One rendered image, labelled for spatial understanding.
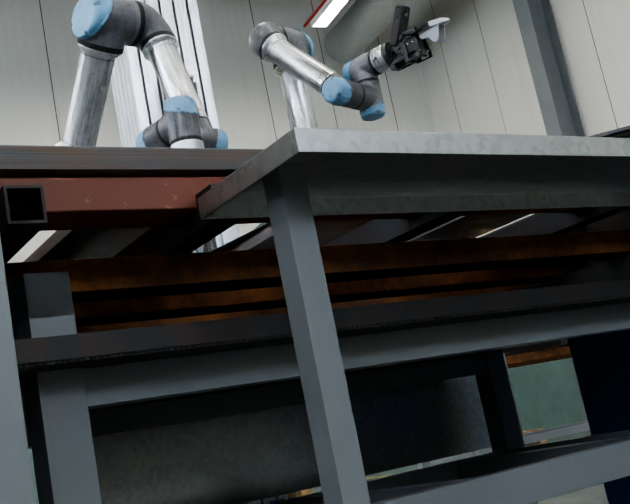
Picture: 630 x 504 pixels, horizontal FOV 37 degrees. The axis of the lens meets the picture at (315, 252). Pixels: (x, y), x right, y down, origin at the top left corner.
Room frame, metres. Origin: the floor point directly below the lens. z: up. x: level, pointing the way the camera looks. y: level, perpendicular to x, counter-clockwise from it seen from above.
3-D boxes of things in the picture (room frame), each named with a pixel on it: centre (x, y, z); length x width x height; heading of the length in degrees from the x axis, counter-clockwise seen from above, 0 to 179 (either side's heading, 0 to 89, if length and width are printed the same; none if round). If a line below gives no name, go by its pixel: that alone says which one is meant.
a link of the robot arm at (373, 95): (2.62, -0.23, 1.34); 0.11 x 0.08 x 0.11; 141
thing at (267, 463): (2.37, 0.07, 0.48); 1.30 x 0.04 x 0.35; 125
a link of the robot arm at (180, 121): (2.03, 0.24, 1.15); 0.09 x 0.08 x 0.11; 44
